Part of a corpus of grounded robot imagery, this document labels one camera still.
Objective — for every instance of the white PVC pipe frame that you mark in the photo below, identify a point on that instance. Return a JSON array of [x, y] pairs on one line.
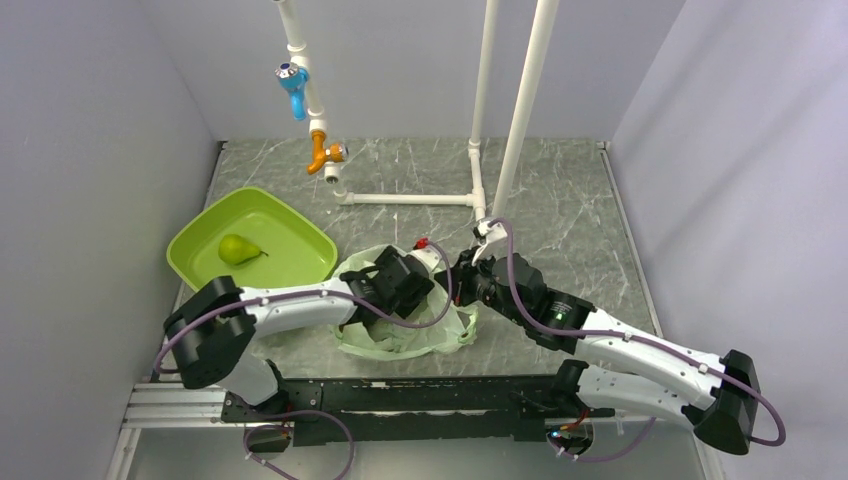
[[536, 54]]

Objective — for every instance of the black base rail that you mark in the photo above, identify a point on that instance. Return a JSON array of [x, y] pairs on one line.
[[522, 408]]

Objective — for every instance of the blue tap valve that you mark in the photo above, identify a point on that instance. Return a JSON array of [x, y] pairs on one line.
[[293, 79]]

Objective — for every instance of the lime green plastic tray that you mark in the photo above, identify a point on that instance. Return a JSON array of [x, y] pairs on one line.
[[294, 251]]

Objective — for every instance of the green avocado print plastic bag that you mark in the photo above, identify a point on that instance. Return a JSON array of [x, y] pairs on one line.
[[386, 341]]

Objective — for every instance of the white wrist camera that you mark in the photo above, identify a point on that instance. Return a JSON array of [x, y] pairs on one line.
[[489, 234], [428, 255]]

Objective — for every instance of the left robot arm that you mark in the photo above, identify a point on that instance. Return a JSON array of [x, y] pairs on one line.
[[209, 335]]

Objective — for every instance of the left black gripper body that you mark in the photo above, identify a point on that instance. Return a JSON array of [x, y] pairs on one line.
[[405, 305]]

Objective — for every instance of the green fake fruit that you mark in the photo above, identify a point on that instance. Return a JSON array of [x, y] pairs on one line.
[[235, 250]]

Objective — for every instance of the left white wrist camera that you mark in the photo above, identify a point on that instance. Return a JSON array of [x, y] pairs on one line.
[[428, 255]]

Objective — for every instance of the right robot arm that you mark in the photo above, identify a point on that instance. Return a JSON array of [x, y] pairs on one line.
[[614, 365]]

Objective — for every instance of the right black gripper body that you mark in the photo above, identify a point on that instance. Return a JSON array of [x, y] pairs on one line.
[[475, 282]]

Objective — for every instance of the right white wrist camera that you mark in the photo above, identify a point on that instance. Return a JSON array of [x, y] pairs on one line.
[[489, 234]]

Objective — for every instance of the orange tap valve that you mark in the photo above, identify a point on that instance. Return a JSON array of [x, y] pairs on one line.
[[323, 154]]

